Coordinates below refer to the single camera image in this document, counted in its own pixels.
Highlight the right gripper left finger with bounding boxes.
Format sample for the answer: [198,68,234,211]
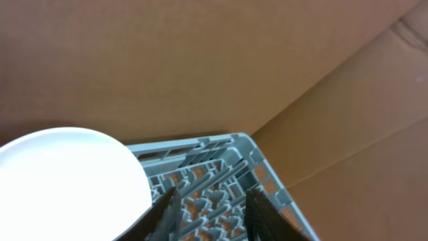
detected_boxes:
[116,187,182,241]

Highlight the brown cardboard backdrop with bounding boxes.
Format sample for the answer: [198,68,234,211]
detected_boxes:
[1,0,427,240]

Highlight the grey dishwasher rack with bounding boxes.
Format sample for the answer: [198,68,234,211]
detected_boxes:
[128,133,318,240]

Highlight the white bowl with crumbs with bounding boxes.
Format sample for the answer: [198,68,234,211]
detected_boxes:
[1,127,152,240]

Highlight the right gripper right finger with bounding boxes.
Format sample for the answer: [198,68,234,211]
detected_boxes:
[244,188,309,241]

